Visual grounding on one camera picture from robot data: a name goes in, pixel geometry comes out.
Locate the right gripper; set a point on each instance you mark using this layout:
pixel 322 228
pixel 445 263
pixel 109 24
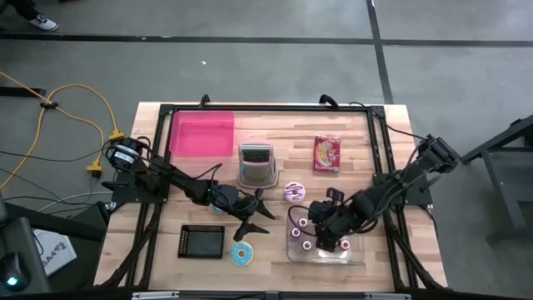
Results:
pixel 333 221

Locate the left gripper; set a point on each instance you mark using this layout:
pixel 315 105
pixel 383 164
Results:
pixel 233 200

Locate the blue frosted donut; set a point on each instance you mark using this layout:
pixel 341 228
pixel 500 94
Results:
pixel 241 253
pixel 215 208

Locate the pink frosted donut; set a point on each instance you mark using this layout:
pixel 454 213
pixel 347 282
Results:
pixel 295 192

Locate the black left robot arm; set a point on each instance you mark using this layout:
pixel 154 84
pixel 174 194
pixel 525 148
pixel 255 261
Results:
pixel 183 183

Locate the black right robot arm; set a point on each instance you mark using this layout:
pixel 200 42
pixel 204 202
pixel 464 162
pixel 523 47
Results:
pixel 399 183

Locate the clear plastic container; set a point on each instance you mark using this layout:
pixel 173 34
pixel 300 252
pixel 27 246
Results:
pixel 333 258

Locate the pink steel box grater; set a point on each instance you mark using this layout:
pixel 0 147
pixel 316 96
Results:
pixel 258 166

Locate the black plastic basket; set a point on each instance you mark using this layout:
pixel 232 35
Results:
pixel 201 241

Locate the red snack packet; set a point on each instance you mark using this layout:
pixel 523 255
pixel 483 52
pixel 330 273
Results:
pixel 327 153

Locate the pink plastic bin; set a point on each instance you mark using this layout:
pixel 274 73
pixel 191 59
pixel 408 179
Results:
pixel 202 133

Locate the black metal stand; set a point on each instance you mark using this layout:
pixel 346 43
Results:
pixel 506 175

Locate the grey desk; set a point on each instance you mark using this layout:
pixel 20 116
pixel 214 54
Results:
pixel 62 221

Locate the white cardboard box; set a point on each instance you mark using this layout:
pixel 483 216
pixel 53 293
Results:
pixel 54 252

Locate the black computer mouse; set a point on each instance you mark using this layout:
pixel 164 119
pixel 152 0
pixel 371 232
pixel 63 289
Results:
pixel 12 277

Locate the black floor bar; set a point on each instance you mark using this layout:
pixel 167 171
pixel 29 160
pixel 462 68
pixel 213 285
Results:
pixel 21 92

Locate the person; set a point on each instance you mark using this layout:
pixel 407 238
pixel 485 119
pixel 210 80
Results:
pixel 23 8

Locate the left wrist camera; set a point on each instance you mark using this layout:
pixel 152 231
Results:
pixel 258 193

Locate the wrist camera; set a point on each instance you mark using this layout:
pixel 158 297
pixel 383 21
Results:
pixel 334 193
pixel 258 193

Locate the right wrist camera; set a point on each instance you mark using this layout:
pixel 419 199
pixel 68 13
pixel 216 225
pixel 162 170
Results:
pixel 334 193

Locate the grey table-level camera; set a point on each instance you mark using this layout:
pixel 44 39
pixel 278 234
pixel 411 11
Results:
pixel 271 296

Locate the silver aluminium bracket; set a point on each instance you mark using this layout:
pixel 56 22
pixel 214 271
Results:
pixel 387 296
pixel 155 295

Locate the black aluminium table frame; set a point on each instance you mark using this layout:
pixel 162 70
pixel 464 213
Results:
pixel 270 107

